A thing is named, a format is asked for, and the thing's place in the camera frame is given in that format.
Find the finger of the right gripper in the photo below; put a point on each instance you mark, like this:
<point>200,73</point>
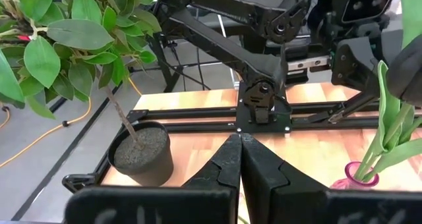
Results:
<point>354,64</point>

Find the white artificial tulip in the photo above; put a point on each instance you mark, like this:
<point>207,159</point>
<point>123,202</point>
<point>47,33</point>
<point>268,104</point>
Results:
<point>387,102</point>

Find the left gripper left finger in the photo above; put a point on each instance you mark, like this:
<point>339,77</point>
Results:
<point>165,204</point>

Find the purple glass vase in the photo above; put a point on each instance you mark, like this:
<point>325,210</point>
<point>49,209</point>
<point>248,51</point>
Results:
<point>361,184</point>

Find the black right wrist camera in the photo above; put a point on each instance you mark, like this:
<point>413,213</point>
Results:
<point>366,3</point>

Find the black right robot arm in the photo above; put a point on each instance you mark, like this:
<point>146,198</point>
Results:
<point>214,43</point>

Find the green potted plant black pot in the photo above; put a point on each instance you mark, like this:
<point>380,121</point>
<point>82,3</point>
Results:
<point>79,33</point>

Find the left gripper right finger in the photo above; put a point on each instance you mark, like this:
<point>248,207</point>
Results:
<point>313,207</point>

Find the black aluminium table frame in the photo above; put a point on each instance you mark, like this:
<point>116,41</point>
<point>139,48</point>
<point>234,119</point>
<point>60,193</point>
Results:
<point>198,113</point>

